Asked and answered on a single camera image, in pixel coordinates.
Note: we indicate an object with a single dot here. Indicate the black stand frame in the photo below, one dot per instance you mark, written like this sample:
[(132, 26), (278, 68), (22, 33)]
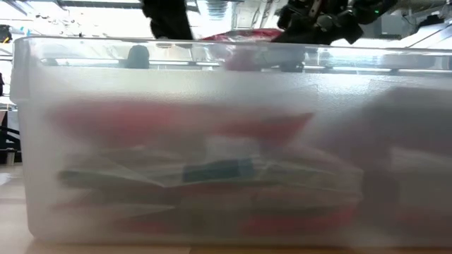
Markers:
[(8, 141)]

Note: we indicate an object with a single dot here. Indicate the clear plastic bin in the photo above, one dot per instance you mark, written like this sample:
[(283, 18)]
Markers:
[(226, 88)]

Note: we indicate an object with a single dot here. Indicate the corrugated silver ventilation duct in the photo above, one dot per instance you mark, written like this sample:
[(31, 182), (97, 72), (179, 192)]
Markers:
[(216, 8)]

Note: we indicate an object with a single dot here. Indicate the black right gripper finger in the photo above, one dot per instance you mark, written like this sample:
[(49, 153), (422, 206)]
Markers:
[(291, 38)]

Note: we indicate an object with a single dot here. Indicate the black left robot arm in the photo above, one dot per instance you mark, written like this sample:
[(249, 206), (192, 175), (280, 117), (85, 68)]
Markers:
[(167, 17)]

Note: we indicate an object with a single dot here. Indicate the red popcorn bag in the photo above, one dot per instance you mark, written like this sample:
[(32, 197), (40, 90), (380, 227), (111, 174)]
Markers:
[(243, 35)]

